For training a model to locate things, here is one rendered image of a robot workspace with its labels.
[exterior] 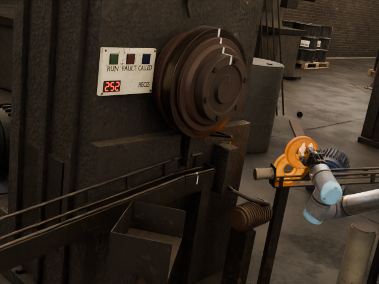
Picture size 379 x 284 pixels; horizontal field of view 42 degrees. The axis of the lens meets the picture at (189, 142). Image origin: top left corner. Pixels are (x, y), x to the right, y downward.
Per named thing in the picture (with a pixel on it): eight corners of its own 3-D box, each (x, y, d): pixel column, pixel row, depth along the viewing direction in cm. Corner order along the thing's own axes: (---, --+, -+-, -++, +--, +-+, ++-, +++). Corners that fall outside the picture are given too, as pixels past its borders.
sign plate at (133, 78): (96, 94, 188) (100, 47, 183) (148, 91, 206) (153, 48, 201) (100, 96, 186) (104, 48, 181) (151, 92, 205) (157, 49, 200)
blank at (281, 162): (280, 186, 252) (282, 189, 249) (268, 162, 246) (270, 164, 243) (306, 171, 252) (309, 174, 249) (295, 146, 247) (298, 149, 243)
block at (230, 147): (205, 188, 247) (212, 142, 239) (216, 185, 252) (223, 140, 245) (221, 196, 240) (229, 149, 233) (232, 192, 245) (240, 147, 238)
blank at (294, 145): (285, 136, 233) (288, 138, 230) (316, 134, 236) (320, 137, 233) (283, 167, 238) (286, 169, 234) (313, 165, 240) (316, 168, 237)
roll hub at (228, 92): (189, 121, 202) (199, 53, 193) (233, 116, 222) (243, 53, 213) (199, 125, 198) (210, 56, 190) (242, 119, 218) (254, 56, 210)
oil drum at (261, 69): (201, 139, 520) (214, 53, 494) (236, 133, 563) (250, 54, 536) (245, 157, 482) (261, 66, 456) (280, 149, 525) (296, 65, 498)
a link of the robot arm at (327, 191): (317, 205, 205) (327, 186, 199) (307, 185, 215) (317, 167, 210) (337, 207, 207) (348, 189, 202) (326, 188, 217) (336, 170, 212)
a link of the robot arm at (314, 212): (329, 225, 217) (341, 203, 210) (308, 227, 211) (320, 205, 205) (317, 210, 223) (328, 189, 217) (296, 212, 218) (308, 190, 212)
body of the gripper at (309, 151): (320, 146, 225) (330, 162, 215) (314, 161, 230) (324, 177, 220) (304, 145, 223) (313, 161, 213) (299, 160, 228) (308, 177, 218)
